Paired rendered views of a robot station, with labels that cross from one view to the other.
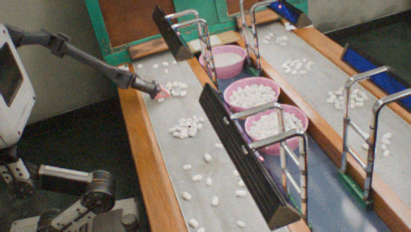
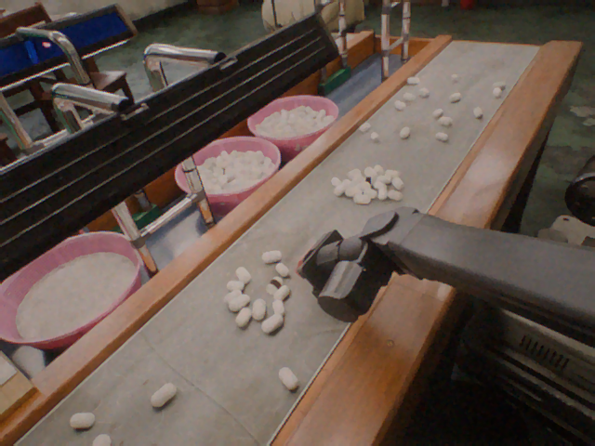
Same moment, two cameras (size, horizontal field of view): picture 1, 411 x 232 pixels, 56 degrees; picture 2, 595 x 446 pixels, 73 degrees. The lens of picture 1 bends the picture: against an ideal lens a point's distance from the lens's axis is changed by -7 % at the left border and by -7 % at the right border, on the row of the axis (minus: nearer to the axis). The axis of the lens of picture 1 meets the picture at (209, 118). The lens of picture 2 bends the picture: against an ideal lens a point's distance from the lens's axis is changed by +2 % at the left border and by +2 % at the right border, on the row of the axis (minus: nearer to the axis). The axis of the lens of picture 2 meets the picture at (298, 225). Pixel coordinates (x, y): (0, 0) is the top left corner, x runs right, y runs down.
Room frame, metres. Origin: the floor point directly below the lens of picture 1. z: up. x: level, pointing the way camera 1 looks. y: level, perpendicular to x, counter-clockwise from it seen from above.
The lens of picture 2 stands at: (2.08, 0.56, 1.27)
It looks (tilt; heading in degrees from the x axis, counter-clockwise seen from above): 41 degrees down; 231
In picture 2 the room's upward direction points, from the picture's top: 9 degrees counter-clockwise
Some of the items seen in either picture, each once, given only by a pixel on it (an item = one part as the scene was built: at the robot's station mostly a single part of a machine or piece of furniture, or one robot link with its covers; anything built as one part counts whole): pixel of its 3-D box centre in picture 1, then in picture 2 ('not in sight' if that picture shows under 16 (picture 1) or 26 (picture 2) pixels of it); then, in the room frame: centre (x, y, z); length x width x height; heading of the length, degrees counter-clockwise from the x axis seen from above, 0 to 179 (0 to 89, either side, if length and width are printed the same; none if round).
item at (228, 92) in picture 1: (252, 99); (231, 178); (1.65, -0.22, 0.72); 0.27 x 0.27 x 0.10
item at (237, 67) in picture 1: (223, 62); (80, 295); (2.09, -0.14, 0.72); 0.27 x 0.27 x 0.10
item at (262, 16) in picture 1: (257, 17); not in sight; (2.41, -0.43, 0.83); 0.30 x 0.06 x 0.07; 100
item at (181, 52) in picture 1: (169, 29); (185, 111); (1.87, 0.10, 1.08); 0.62 x 0.08 x 0.07; 10
